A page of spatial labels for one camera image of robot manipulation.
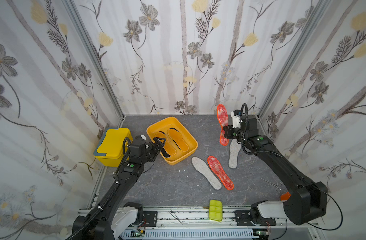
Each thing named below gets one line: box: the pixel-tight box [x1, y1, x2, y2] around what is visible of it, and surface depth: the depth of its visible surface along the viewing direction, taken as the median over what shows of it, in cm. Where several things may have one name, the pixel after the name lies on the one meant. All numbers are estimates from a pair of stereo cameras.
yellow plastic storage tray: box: [146, 116, 199, 165], surface depth 106 cm
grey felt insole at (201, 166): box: [191, 156, 223, 190], surface depth 92 cm
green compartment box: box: [209, 199, 223, 222], surface depth 78 cm
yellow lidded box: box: [93, 127, 133, 168], surface depth 89 cm
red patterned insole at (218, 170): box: [207, 155, 235, 191], surface depth 91 cm
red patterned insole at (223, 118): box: [217, 104, 229, 146], surface depth 84 cm
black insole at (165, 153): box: [161, 147, 171, 158], surface depth 99 cm
